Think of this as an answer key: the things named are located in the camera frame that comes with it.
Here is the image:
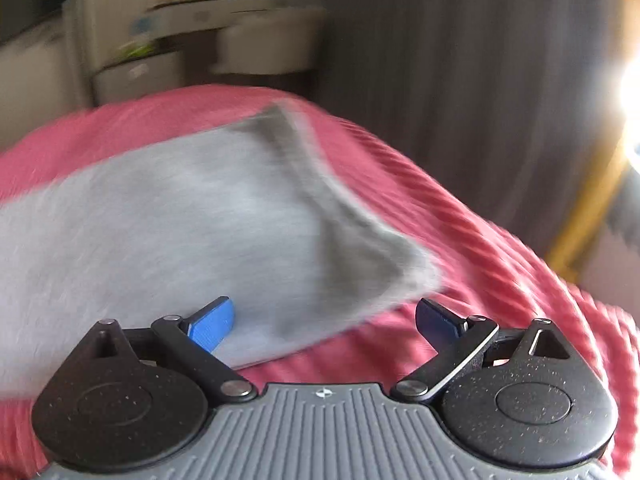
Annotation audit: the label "yellow frame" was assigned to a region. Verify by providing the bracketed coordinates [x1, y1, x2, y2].
[547, 147, 632, 277]

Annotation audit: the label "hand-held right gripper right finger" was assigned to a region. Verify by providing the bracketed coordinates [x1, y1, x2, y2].
[390, 298, 576, 404]

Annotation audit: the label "pink ribbed blanket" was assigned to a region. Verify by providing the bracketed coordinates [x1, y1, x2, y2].
[0, 85, 640, 480]

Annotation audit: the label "grey dressing table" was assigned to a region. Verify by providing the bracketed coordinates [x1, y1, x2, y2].
[145, 0, 328, 78]

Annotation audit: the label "grey curtain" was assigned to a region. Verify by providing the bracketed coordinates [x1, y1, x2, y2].
[315, 0, 626, 261]

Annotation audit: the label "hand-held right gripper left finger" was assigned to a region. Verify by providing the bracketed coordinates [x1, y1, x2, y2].
[75, 296, 257, 404]

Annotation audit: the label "grey pants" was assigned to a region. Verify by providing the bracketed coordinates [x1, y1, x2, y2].
[0, 105, 443, 401]

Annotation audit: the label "grey nightstand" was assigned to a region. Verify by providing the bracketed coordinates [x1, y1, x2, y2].
[92, 47, 188, 107]

